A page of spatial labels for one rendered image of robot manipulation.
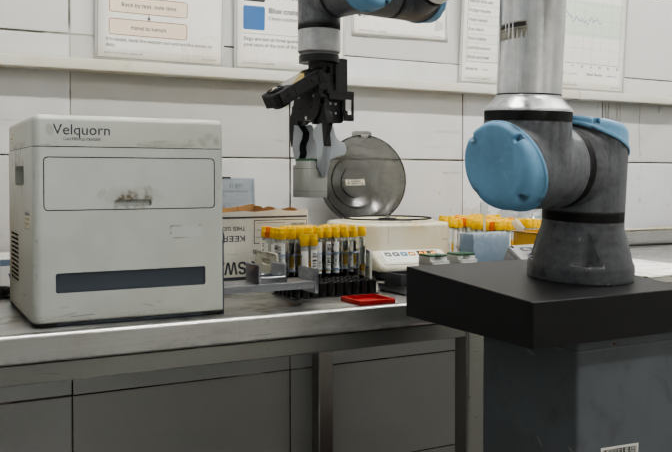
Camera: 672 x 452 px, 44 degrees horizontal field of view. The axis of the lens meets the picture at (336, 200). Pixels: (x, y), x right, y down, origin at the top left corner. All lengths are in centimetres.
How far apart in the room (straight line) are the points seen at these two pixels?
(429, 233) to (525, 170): 76
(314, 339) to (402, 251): 47
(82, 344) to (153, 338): 10
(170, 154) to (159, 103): 67
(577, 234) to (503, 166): 18
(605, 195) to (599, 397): 27
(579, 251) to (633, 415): 23
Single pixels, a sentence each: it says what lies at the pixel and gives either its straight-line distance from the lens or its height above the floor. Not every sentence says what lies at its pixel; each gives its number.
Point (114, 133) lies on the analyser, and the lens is 126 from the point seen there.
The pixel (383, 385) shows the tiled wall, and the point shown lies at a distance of 224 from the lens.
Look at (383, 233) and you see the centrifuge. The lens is 177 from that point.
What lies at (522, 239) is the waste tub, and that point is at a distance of 179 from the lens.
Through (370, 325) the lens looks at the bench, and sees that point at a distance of 139.
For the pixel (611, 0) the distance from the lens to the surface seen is 271.
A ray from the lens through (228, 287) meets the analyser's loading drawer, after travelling 133.
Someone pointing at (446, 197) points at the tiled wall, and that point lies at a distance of 229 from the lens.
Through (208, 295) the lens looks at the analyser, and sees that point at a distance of 131.
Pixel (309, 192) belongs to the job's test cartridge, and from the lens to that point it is 143.
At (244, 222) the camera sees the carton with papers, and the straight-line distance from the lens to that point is 163.
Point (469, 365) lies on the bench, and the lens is 155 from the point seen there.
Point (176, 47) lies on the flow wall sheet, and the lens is 197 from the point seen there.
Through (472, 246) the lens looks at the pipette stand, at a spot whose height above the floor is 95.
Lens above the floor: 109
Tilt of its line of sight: 1 degrees down
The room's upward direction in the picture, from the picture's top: straight up
